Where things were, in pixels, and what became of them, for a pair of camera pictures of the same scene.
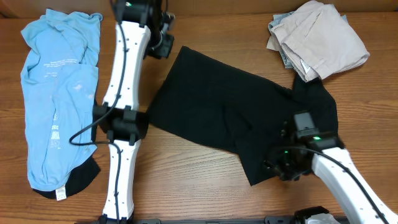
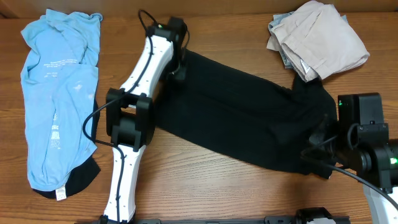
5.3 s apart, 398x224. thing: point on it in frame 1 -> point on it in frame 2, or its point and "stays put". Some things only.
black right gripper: x=283 y=172 -> x=318 y=139
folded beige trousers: x=318 y=41 stays put
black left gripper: x=168 y=43 -> x=179 y=73
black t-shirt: x=227 y=105 stays put
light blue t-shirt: x=59 y=88 stays put
